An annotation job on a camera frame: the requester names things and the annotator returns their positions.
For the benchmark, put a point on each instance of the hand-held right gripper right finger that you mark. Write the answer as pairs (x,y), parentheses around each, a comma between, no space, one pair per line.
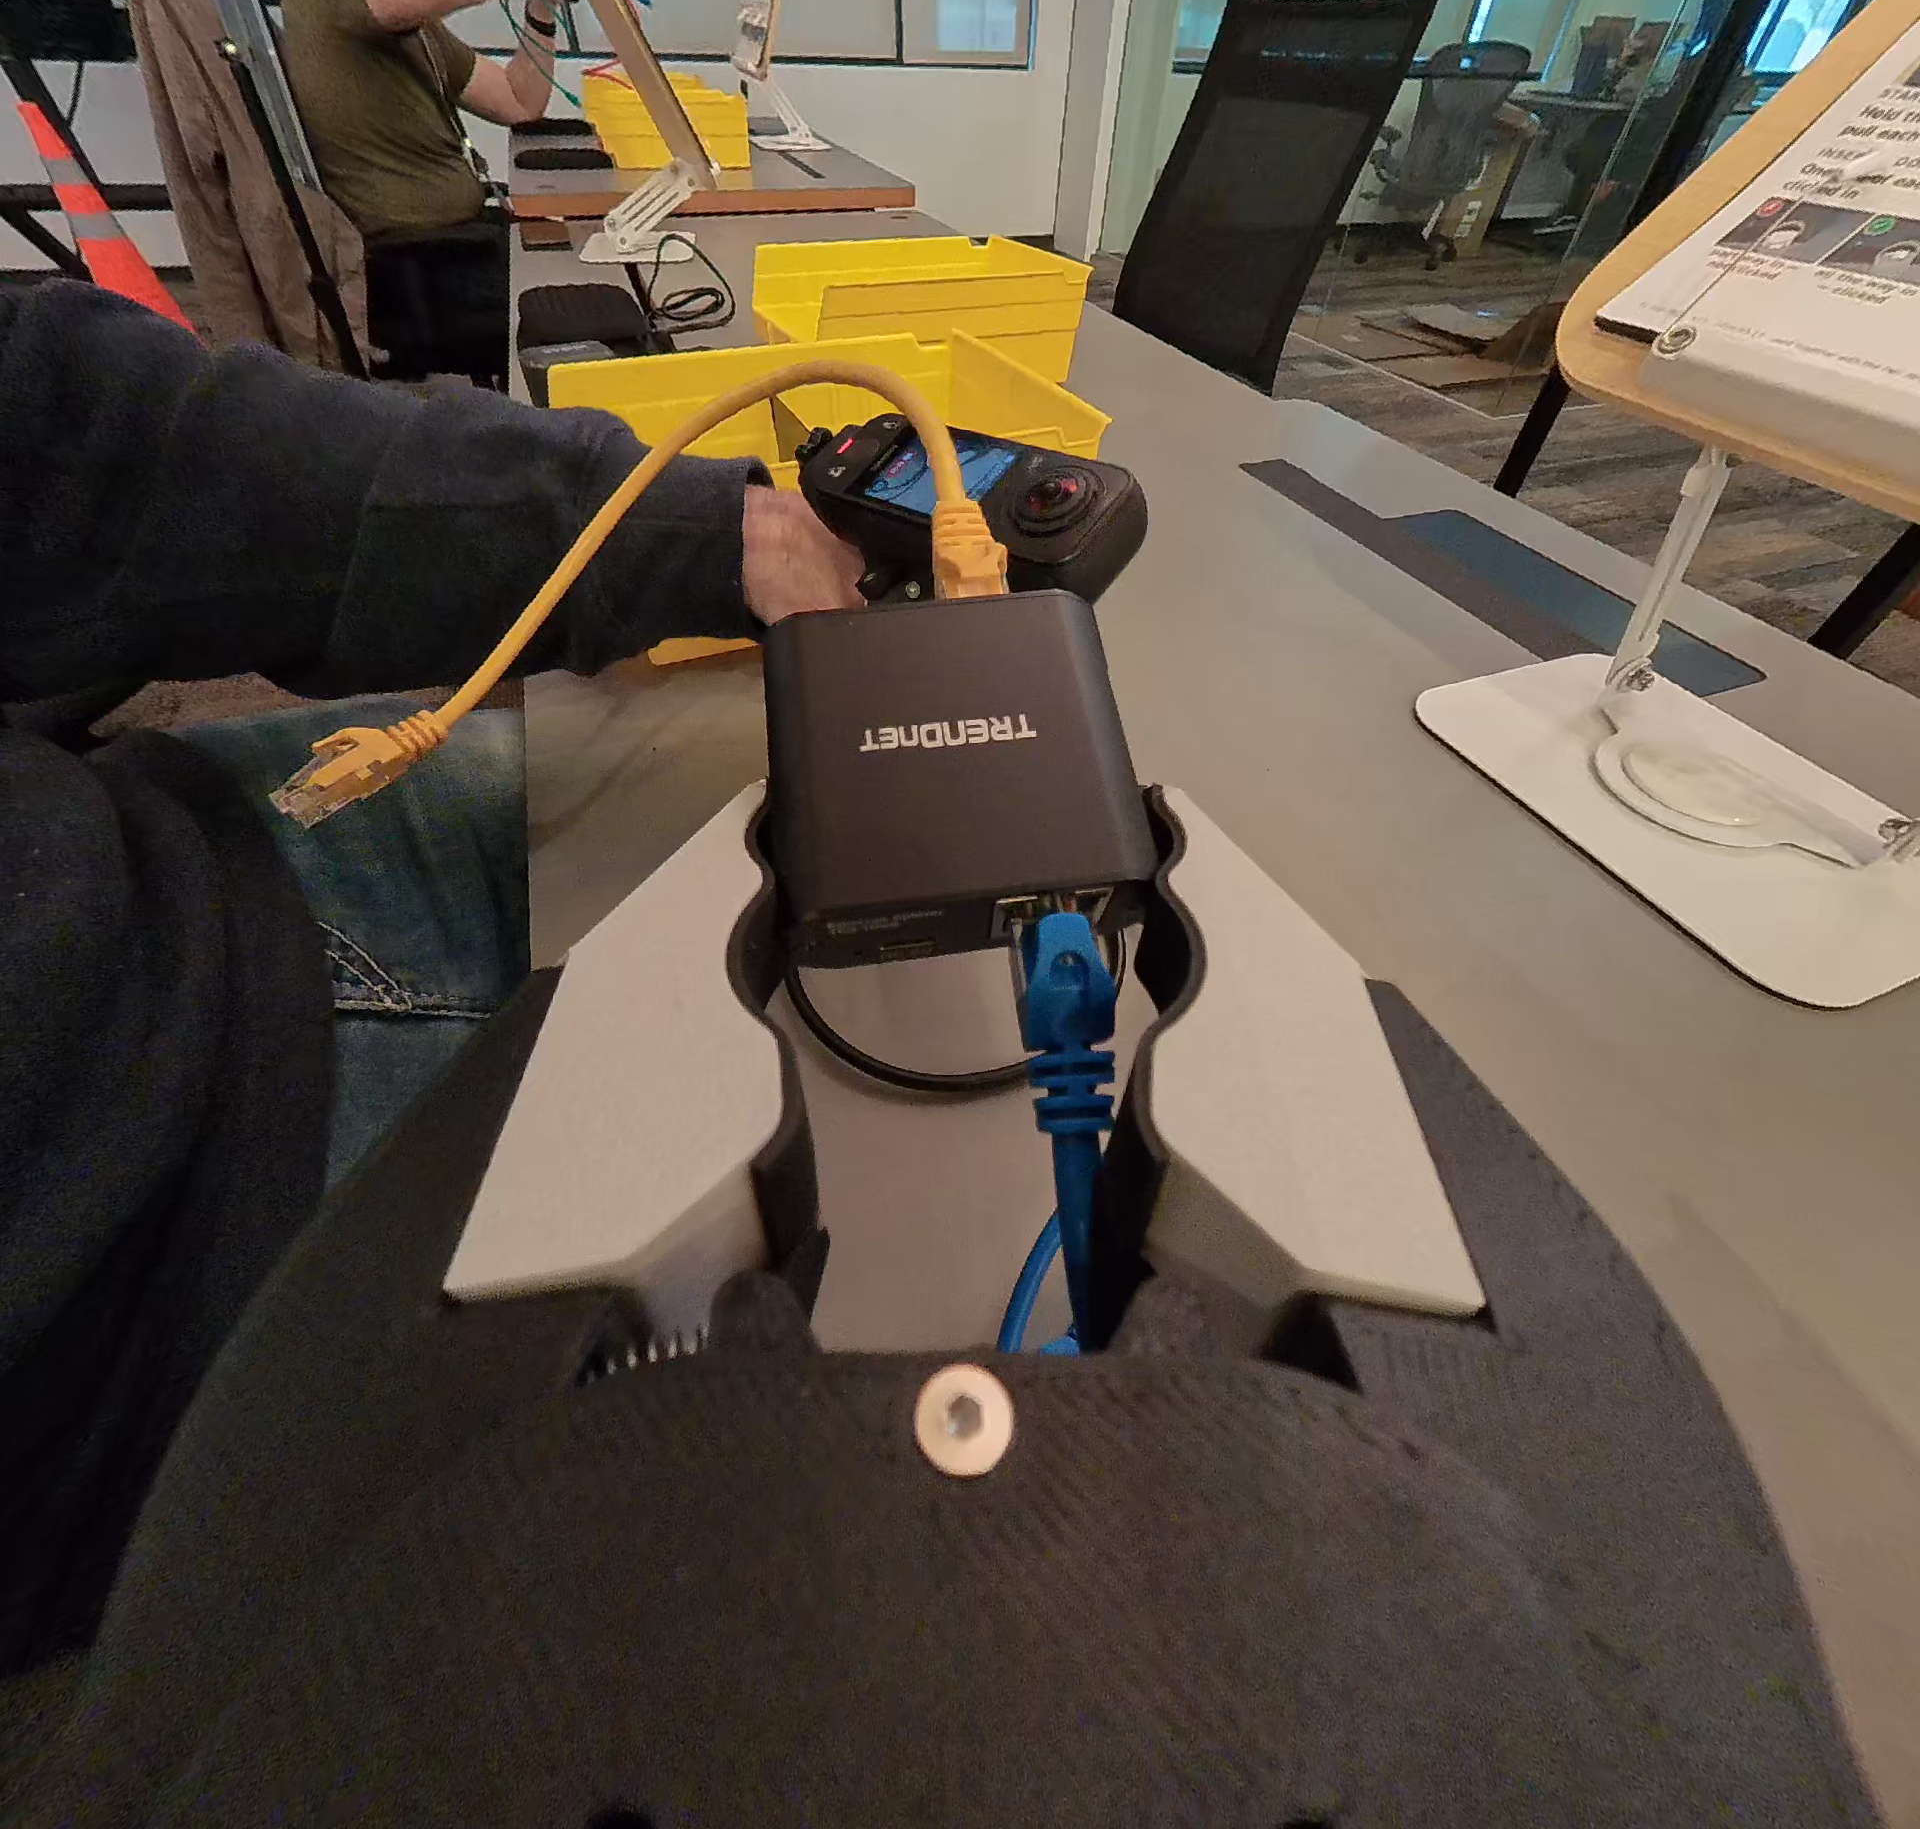
(1306,1109)

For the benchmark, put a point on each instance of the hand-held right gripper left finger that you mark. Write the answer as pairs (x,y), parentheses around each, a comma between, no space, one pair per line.
(630,1109)

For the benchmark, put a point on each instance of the black network switch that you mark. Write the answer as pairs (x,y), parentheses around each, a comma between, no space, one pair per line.
(944,811)

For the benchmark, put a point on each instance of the yellow plastic bin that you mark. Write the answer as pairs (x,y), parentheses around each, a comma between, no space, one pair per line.
(662,382)
(930,284)

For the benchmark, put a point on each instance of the person's left forearm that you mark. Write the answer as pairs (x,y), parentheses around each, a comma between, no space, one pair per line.
(375,510)

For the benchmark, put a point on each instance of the person's left hand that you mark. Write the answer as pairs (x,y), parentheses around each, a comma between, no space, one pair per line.
(789,554)

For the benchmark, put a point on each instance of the person's blue jeans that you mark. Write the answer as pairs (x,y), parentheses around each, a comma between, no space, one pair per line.
(421,869)

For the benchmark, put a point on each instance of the black office chair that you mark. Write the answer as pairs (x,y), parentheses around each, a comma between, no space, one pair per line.
(1261,178)
(436,299)

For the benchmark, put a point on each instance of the brown wooden desk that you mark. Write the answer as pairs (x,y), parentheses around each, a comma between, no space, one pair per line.
(809,189)

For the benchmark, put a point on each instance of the clear acrylic stand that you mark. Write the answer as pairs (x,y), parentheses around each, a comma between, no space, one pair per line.
(1693,796)

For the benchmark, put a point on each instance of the small white desk stand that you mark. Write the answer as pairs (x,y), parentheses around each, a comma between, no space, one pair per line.
(640,216)

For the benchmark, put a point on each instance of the black stanchion pole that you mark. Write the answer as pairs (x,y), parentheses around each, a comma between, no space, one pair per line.
(1545,407)

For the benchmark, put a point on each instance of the stack of yellow bins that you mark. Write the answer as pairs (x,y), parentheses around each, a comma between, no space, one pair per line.
(662,125)

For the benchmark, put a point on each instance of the grey mesh chair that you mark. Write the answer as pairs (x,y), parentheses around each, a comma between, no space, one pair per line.
(1449,121)

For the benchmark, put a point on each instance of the tilted wooden display board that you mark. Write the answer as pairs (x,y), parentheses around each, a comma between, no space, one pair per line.
(646,61)

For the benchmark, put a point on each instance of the printed instruction sheet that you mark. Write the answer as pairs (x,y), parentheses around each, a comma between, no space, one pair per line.
(1831,241)

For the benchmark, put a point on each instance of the brown jacket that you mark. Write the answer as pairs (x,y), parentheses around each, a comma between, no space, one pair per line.
(209,164)

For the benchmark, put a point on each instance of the orange traffic cone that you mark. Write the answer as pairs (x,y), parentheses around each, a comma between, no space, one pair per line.
(105,227)

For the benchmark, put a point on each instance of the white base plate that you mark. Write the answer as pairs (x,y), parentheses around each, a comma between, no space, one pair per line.
(1516,752)

